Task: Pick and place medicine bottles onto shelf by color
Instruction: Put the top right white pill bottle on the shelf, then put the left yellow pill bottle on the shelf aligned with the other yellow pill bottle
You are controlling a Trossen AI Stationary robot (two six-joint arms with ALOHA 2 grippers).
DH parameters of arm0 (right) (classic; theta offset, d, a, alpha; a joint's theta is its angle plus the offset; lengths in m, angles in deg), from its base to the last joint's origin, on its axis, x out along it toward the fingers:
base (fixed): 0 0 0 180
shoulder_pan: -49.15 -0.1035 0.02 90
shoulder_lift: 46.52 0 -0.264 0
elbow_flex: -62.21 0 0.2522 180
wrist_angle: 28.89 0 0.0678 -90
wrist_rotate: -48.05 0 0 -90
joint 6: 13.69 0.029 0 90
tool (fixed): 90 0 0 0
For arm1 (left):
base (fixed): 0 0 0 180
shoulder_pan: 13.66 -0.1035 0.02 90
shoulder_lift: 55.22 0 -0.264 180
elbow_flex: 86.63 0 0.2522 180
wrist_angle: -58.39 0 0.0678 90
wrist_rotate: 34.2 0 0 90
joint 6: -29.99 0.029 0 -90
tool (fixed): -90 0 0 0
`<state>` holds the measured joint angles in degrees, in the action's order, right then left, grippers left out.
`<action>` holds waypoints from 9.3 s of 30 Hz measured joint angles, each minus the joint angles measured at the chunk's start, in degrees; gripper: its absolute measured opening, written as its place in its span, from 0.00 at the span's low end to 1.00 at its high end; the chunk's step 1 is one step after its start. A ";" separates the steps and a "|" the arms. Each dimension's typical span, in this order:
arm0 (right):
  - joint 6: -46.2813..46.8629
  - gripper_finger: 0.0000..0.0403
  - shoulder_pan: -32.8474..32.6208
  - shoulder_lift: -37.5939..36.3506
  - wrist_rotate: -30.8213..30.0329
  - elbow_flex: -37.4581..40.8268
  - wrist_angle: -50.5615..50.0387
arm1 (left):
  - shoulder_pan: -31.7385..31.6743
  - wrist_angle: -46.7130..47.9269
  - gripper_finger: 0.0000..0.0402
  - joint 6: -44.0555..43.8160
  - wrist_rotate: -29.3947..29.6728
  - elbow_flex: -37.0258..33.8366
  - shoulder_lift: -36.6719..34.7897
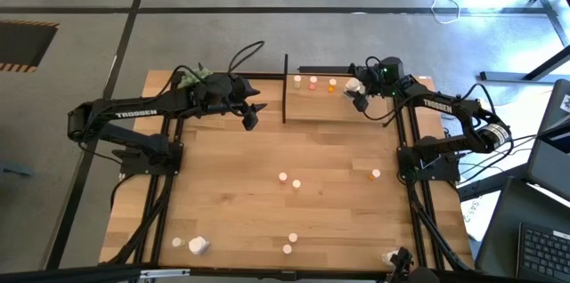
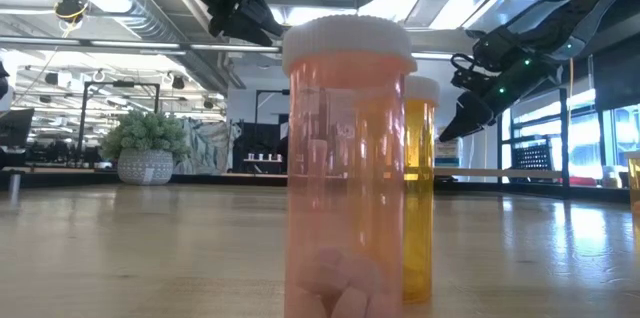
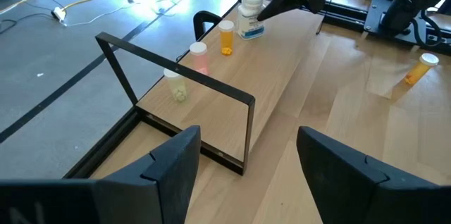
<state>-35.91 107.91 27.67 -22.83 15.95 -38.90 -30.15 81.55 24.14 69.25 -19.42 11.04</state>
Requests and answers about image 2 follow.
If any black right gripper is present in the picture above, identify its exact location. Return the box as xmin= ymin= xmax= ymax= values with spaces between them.
xmin=438 ymin=54 xmax=564 ymax=144

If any large white bottle blue label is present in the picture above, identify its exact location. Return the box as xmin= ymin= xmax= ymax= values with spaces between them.
xmin=433 ymin=137 xmax=464 ymax=169

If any small orange pill bottle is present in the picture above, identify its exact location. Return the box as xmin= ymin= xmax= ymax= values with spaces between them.
xmin=623 ymin=150 xmax=640 ymax=217

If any black mesh crate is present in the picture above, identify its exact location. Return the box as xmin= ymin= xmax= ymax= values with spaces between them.
xmin=512 ymin=145 xmax=554 ymax=172

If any small amber pill bottle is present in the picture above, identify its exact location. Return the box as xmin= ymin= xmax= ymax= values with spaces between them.
xmin=402 ymin=75 xmax=441 ymax=305

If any small pink pill bottle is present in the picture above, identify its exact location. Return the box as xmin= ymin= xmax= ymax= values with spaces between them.
xmin=281 ymin=14 xmax=419 ymax=318

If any grey patterned cover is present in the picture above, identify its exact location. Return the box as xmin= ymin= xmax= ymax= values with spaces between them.
xmin=174 ymin=117 xmax=242 ymax=175

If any green succulent in grey pot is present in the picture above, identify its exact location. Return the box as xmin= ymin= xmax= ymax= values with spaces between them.
xmin=99 ymin=110 xmax=191 ymax=187

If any dark computer monitor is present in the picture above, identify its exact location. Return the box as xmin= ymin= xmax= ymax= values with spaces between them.
xmin=0 ymin=107 xmax=35 ymax=152

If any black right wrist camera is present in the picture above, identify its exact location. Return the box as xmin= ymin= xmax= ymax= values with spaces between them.
xmin=451 ymin=51 xmax=496 ymax=95

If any black stand frame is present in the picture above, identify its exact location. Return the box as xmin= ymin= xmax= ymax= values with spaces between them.
xmin=253 ymin=88 xmax=291 ymax=174

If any black metal rack frame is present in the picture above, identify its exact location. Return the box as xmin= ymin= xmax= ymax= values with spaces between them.
xmin=77 ymin=80 xmax=161 ymax=159

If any black ceiling camera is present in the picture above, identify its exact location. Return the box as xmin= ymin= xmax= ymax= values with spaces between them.
xmin=53 ymin=0 xmax=90 ymax=24

